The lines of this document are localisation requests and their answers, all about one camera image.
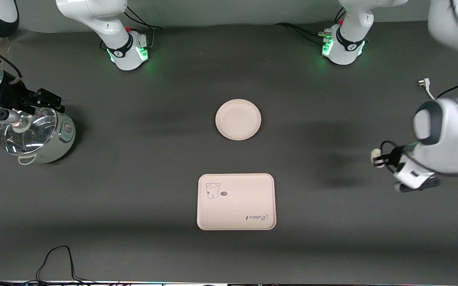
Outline black left arm base cables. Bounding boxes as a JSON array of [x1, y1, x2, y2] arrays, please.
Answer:
[[274, 7, 347, 45]]

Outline small white bun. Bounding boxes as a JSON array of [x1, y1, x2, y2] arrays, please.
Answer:
[[371, 148, 385, 169]]

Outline glass pot lid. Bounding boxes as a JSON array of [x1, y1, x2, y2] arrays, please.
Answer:
[[0, 108, 57, 156]]

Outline black arm base cables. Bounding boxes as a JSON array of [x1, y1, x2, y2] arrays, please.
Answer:
[[123, 7, 163, 31], [274, 7, 347, 45]]

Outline beige tray with rabbit print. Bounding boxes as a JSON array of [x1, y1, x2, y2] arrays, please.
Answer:
[[197, 173, 277, 231]]

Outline round beige plate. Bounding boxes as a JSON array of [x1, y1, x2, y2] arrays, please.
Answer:
[[215, 99, 262, 141]]

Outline white power cord with plug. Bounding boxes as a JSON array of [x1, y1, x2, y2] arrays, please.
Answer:
[[417, 78, 439, 101]]

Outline pale green cooking pot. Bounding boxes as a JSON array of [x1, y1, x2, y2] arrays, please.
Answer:
[[0, 108, 76, 165]]

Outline black right arm base cables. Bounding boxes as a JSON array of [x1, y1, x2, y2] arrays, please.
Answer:
[[123, 7, 163, 31]]

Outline black cable on table edge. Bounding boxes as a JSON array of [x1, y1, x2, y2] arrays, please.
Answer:
[[36, 245, 96, 284]]

